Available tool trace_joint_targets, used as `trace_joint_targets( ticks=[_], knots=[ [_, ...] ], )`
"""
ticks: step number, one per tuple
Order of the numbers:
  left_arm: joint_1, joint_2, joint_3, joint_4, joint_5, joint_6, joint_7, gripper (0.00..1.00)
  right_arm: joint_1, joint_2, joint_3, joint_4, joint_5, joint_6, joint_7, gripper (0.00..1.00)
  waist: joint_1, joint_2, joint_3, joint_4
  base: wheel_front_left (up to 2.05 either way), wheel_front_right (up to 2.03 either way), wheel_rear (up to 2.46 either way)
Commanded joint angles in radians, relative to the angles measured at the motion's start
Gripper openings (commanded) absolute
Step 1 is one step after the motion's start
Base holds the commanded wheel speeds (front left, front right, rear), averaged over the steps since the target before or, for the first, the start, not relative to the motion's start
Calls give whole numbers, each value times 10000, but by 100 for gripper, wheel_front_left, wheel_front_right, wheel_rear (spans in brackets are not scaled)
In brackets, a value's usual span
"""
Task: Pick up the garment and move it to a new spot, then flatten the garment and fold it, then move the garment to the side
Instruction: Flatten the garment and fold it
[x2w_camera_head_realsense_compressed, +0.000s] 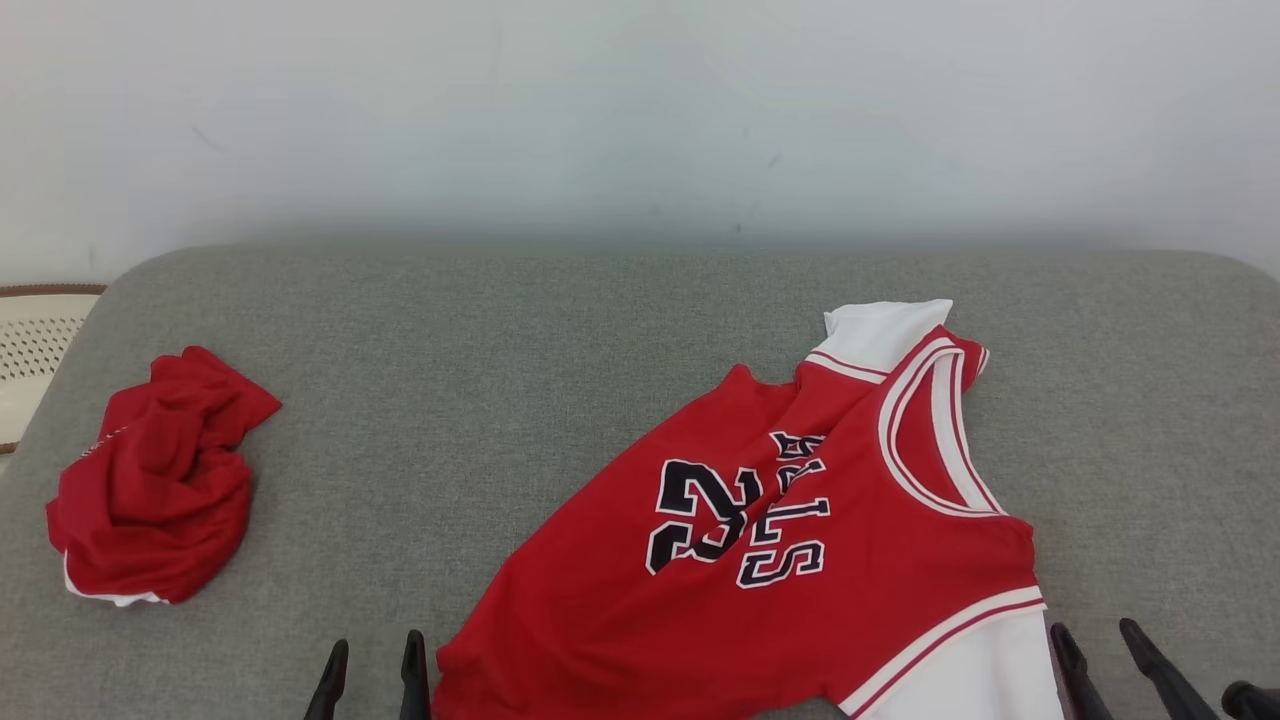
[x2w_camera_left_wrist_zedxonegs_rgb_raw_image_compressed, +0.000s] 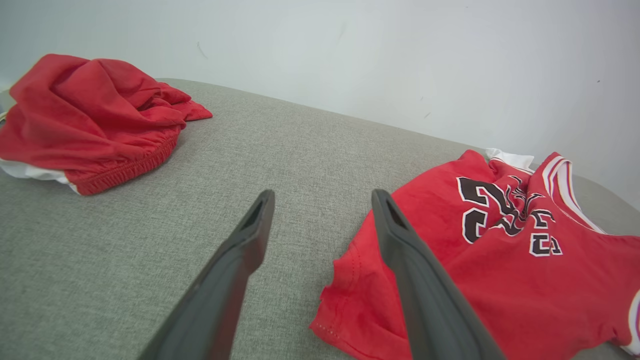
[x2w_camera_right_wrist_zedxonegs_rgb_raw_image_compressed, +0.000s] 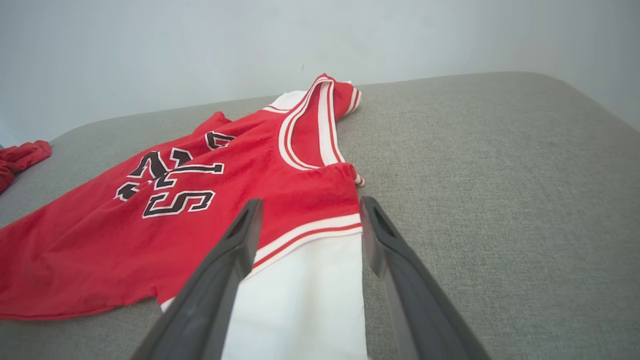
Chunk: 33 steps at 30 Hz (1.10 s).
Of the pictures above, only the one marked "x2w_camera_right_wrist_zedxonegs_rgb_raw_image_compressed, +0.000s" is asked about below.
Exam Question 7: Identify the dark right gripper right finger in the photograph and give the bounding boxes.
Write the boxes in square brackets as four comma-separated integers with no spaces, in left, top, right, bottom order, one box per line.
[360,196,491,360]

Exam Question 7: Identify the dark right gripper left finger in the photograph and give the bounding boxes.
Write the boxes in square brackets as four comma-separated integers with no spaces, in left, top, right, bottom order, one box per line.
[132,198,264,360]

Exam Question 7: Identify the red jersey with white sleeves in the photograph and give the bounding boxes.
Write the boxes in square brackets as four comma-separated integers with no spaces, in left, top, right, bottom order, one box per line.
[0,73,371,360]

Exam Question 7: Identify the red shorts with white stripe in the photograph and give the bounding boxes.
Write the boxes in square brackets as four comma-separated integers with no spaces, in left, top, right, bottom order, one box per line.
[0,140,52,195]

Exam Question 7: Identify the grey fabric sofa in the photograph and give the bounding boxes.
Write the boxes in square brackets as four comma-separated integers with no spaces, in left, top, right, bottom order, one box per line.
[0,71,640,360]

